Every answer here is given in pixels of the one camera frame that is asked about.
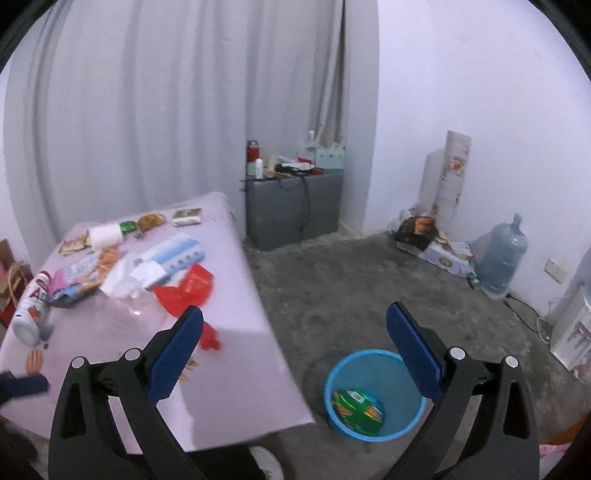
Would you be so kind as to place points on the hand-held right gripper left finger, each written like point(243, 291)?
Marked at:
point(175, 355)

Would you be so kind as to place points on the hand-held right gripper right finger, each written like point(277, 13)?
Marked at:
point(415, 355)

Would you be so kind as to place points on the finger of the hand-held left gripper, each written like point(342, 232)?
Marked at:
point(28, 384)

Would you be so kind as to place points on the blue plastic waste bin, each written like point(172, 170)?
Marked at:
point(351, 369)

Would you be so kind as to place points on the white paper cup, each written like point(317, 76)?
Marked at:
point(106, 235)

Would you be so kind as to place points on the small red wrapper piece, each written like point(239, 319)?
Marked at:
point(210, 339)

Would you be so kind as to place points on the pink printed tablecloth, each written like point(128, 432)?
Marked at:
point(231, 369)

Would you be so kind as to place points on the red plastic packet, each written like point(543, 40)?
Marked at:
point(189, 286)

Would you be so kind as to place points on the white bottle with red cap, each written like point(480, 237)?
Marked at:
point(31, 314)

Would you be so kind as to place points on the green and red snack packet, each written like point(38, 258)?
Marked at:
point(358, 408)

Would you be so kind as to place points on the crumpled white tissue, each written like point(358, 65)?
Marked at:
point(129, 279)

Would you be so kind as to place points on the white patterned box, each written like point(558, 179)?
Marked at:
point(445, 261)

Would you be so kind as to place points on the red paper bag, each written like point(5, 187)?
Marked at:
point(14, 286)

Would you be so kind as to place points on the blue and white striped packet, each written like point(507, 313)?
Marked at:
point(178, 251)

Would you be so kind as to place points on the blue snack packet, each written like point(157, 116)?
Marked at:
point(76, 291)

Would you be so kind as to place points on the pink snack packet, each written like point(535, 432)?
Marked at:
point(56, 282)

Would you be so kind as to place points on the dark bag with pastry print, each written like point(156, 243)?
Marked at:
point(415, 230)

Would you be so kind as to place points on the blue water jug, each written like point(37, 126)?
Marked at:
point(501, 258)

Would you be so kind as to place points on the clear packet of yellow snacks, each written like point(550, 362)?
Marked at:
point(150, 221)

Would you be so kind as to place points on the green foil snack packet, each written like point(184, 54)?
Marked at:
point(128, 226)

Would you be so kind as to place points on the small white and gold box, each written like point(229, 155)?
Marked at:
point(187, 217)

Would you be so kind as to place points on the white shoe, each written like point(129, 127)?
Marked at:
point(270, 464)

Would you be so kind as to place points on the white water dispenser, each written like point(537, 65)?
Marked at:
point(575, 332)

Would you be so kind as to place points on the grey cabinet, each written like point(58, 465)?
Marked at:
point(281, 212)

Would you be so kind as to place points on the small white bottle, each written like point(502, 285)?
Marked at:
point(259, 169)

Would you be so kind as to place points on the mint green box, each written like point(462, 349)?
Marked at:
point(330, 160)

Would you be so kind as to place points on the red thermos flask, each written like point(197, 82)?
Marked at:
point(252, 151)

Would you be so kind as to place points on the white curtain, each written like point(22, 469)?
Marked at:
point(138, 101)

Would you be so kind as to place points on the wall socket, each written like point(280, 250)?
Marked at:
point(555, 271)

